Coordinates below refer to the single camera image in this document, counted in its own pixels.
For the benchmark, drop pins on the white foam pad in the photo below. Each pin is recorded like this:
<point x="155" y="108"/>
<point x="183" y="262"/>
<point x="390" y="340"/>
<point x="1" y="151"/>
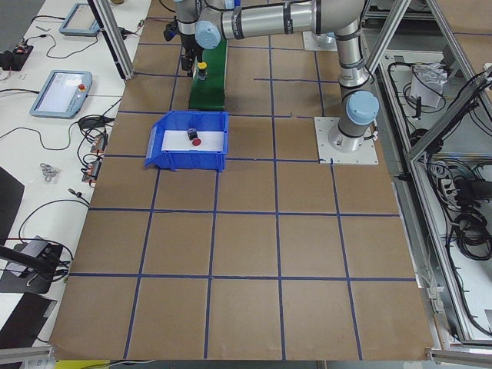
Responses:
<point x="203" y="141"/>

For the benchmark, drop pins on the red push button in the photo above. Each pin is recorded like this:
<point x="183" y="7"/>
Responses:
<point x="193" y="137"/>

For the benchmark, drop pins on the far teach pendant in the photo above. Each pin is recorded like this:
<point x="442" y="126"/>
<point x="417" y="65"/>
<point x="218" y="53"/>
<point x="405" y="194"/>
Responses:
<point x="80" y="21"/>

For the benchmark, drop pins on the green conveyor belt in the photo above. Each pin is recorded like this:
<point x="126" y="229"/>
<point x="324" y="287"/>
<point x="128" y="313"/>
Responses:
<point x="207" y="93"/>

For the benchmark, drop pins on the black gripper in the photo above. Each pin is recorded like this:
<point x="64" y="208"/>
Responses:
<point x="188" y="43"/>

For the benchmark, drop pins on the blue bin with buttons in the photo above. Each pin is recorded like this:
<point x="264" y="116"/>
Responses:
<point x="194" y="159"/>

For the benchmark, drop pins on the aluminium frame cabinet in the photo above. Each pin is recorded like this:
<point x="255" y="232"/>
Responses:
<point x="433" y="63"/>

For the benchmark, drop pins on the near teach pendant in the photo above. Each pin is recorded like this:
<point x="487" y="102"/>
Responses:
<point x="62" y="95"/>

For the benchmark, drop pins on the teach pendant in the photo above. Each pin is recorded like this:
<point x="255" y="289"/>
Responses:
<point x="62" y="95"/>
<point x="80" y="21"/>

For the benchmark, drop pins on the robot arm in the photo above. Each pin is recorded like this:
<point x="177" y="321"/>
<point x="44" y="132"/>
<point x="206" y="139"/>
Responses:
<point x="326" y="25"/>

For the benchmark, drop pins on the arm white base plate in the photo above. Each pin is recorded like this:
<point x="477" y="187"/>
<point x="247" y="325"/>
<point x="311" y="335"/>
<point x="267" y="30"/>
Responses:
<point x="336" y="149"/>
<point x="324" y="42"/>

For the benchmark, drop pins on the black camera stand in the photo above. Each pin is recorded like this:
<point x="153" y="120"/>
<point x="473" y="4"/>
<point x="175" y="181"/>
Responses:
<point x="32" y="267"/>

